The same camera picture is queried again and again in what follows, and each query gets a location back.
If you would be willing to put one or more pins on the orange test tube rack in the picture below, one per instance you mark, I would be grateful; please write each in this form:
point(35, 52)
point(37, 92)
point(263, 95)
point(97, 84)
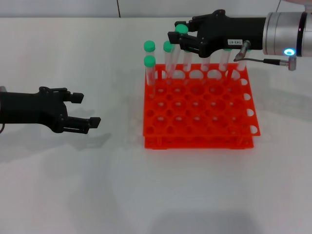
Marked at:
point(195, 112)

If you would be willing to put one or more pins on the green-capped clear test tube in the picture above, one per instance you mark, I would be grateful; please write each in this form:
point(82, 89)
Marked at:
point(241, 66)
point(149, 61)
point(187, 61)
point(205, 64)
point(149, 46)
point(225, 59)
point(181, 28)
point(166, 47)

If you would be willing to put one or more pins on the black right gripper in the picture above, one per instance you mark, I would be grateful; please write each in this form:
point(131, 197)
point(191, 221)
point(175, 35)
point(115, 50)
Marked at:
point(231, 31)

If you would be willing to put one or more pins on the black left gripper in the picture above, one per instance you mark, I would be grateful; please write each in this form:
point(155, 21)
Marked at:
point(26, 108)

